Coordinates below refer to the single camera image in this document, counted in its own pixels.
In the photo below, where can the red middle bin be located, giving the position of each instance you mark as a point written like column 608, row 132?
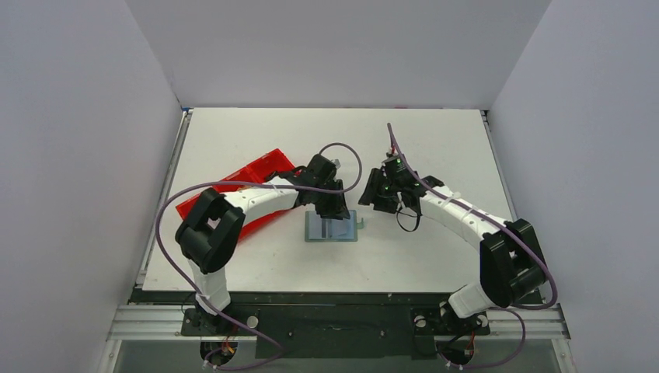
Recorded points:
column 245, row 174

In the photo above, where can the red right bin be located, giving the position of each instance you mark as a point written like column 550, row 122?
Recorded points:
column 262, row 169

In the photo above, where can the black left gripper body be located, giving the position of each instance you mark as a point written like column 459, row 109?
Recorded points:
column 328, row 204

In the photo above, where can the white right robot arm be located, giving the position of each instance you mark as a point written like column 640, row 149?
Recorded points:
column 511, row 264

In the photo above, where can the aluminium frame rail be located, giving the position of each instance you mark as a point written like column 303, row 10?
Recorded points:
column 154, row 335

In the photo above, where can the green leather card holder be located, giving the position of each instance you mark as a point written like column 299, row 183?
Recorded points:
column 319, row 229

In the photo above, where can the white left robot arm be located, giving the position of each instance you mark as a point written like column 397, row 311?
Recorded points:
column 211, row 230

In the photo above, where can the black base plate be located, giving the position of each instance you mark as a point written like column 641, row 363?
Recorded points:
column 326, row 325

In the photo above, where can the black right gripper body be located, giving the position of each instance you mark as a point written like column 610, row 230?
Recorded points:
column 378, row 196

